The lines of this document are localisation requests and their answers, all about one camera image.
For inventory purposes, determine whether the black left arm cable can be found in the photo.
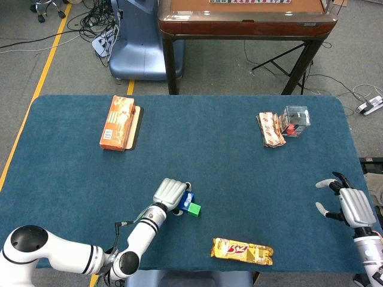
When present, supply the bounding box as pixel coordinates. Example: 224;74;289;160
98;220;135;283

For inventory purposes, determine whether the white power strip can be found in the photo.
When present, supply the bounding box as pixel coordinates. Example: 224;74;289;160
357;95;383;116
91;28;119;57

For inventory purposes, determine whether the wheeled chair base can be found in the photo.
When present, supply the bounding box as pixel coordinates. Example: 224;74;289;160
29;0;66;24

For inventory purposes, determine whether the blue grey machine base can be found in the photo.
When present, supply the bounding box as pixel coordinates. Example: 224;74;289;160
108;0;185;81

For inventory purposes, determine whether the teal table cloth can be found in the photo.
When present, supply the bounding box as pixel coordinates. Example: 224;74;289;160
0;94;383;274

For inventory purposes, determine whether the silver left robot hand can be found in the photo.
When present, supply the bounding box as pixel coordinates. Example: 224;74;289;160
152;178;192;216

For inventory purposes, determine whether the black cable bundle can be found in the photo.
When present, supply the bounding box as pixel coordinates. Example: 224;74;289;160
67;0;125;68

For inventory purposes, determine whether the brown mahjong table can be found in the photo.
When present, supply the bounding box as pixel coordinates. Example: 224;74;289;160
157;0;339;96

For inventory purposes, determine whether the clear plastic box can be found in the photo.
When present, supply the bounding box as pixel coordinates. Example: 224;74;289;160
281;105;311;138

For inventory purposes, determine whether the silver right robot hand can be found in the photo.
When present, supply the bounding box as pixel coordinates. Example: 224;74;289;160
315;171;377;230

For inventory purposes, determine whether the beige bag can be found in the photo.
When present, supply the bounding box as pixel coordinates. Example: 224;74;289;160
364;172;383;207

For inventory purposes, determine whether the green cube block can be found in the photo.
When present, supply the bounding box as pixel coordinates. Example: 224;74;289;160
187;202;202;218

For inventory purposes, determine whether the row of mahjong tiles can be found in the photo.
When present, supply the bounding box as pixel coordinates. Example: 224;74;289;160
208;0;293;5

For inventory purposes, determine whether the blue grey robot torso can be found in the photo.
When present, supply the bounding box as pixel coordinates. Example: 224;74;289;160
124;270;254;287

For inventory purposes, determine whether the orange snack box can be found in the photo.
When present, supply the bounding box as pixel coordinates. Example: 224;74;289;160
99;94;136;152

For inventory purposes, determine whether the small red block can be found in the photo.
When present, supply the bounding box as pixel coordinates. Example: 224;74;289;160
284;124;300;138

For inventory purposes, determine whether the gold snack wrapper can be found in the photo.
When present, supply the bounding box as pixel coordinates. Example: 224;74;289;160
209;237;274;266

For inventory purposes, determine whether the black case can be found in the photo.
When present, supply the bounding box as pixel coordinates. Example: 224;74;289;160
358;157;383;173

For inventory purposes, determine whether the red white packet stack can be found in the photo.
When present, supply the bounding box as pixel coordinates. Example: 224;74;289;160
256;111;287;149

